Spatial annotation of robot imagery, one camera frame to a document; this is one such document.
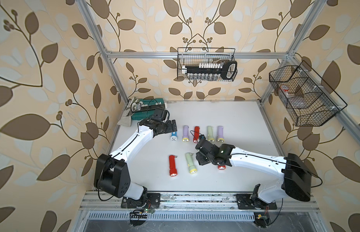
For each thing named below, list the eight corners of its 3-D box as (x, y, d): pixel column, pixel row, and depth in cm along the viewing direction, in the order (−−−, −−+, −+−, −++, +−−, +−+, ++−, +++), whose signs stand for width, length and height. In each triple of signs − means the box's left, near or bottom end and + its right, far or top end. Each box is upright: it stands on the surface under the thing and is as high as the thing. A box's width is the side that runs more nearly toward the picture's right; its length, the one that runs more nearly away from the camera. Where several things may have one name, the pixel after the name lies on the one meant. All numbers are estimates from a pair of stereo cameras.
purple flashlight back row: (182, 142, 98) (182, 140, 96) (182, 127, 106) (182, 125, 104) (188, 142, 98) (188, 140, 96) (188, 127, 106) (188, 125, 104)
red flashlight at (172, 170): (168, 176, 84) (167, 174, 82) (169, 156, 92) (169, 154, 90) (177, 176, 84) (177, 174, 82) (177, 156, 92) (177, 154, 90)
